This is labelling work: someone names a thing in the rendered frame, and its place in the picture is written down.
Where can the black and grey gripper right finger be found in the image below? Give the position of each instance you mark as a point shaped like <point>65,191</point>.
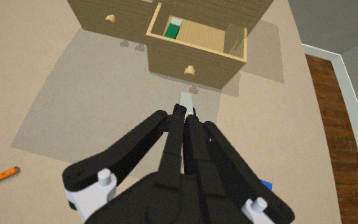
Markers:
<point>256,200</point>

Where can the green and white eraser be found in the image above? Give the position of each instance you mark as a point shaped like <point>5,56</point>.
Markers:
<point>173,28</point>

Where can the small tan wooden chest of drawers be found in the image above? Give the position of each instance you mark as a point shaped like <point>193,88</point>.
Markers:
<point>155,4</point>

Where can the brown wooden drawer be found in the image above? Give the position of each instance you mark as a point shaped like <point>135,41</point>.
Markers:
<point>178,59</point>
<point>244,11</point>
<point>126,18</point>

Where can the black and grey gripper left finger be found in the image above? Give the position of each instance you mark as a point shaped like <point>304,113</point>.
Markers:
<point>91,182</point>

